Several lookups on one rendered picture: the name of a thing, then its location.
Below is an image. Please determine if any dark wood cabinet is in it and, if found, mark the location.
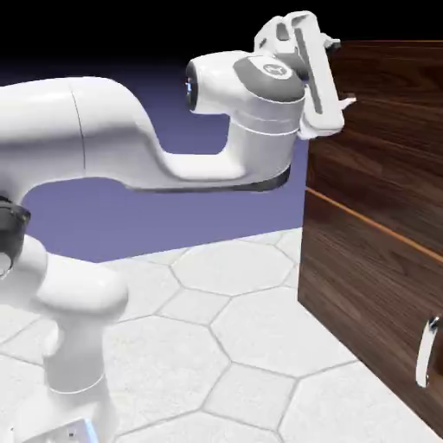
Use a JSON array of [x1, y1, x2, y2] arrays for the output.
[[296, 39, 443, 441]]

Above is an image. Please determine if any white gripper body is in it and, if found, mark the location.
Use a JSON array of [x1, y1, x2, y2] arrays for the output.
[[289, 10, 346, 141]]

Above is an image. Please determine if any dark wood cabinet door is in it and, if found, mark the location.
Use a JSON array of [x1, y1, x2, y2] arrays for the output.
[[296, 189, 443, 441], [304, 39, 443, 261]]

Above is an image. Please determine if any curved silver door handle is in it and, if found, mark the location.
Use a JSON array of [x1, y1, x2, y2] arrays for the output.
[[414, 313, 443, 389]]

